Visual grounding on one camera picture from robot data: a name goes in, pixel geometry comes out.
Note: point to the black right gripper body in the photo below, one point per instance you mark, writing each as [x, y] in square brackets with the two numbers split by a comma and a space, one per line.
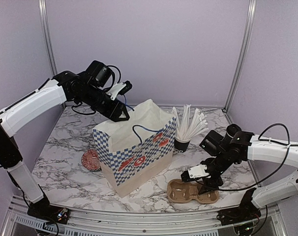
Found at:
[212, 184]

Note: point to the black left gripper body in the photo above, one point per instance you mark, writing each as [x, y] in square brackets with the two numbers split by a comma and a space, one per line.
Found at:
[111, 112]

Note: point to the brown cardboard cup carrier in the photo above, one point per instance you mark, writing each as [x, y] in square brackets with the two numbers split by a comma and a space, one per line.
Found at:
[183, 192]

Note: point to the blue checkered paper bag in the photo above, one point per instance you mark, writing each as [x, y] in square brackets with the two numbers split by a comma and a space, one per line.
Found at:
[134, 151]

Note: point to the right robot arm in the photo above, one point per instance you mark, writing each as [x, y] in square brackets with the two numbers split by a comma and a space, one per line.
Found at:
[237, 146]

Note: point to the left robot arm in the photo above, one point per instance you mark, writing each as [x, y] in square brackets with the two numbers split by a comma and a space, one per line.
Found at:
[96, 87]

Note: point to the black cup holding straws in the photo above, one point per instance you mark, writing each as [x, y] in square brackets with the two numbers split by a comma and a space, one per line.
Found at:
[180, 146]

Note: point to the red patterned bowl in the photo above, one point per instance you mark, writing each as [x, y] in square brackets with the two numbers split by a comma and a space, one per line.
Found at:
[90, 160]

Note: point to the bundle of white straws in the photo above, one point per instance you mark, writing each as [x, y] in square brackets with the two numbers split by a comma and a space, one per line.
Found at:
[187, 128]

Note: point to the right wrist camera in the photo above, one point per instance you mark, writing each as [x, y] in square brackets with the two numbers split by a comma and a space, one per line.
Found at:
[195, 172]

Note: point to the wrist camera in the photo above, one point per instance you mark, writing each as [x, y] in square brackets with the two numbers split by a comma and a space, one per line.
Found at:
[195, 172]
[119, 89]

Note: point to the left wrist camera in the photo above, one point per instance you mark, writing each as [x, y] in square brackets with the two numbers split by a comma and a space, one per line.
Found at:
[119, 89]

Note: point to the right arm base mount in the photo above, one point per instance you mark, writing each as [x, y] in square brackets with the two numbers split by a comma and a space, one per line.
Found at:
[238, 214]

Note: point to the aluminium front rail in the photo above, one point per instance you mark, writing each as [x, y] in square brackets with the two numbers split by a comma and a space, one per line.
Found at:
[84, 222]

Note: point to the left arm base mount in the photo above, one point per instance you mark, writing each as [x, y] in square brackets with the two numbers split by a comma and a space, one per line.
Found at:
[50, 213]

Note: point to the left aluminium frame post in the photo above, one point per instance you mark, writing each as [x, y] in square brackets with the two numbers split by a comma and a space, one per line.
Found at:
[47, 35]

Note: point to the aluminium frame post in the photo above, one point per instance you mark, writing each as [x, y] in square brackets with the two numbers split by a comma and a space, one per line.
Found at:
[242, 54]
[47, 35]

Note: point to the right aluminium frame post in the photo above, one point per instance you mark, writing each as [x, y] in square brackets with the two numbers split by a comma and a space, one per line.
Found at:
[242, 54]

